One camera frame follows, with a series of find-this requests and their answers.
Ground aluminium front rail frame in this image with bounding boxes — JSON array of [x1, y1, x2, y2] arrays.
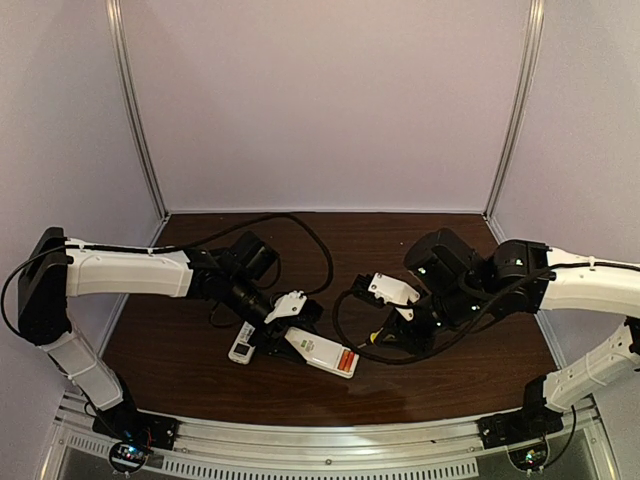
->
[[37, 389, 616, 480]]

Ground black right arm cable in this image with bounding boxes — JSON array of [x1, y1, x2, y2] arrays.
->
[[332, 267, 556, 364]]

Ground yellow handled screwdriver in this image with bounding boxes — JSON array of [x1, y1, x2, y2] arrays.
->
[[357, 329, 388, 348]]

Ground right aluminium corner post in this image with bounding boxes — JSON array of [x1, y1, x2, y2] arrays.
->
[[483, 0, 545, 220]]

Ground left aluminium corner post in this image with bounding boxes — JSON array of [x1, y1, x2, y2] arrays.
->
[[105, 0, 169, 220]]

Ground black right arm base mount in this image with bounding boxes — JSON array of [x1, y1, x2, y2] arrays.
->
[[477, 403, 564, 449]]

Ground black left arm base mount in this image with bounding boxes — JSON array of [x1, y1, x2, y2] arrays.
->
[[92, 403, 179, 450]]

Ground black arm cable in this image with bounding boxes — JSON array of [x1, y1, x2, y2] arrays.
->
[[332, 267, 556, 364], [0, 213, 335, 346]]

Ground large white remote control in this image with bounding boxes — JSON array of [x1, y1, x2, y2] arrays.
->
[[286, 328, 359, 379]]

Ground aluminium corner post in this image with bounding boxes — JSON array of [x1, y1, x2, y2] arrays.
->
[[105, 0, 169, 220], [483, 0, 545, 220]]

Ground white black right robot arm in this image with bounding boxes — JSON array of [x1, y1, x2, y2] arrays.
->
[[366, 228, 639, 413]]

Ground small white remote control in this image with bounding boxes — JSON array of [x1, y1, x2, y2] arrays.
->
[[228, 322, 255, 365]]

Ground red orange battery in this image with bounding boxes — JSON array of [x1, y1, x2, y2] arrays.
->
[[338, 350, 354, 371], [342, 352, 358, 372]]

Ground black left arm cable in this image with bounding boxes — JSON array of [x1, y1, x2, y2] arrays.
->
[[0, 213, 335, 346]]

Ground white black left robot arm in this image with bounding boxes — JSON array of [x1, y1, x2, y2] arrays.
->
[[17, 227, 323, 411]]

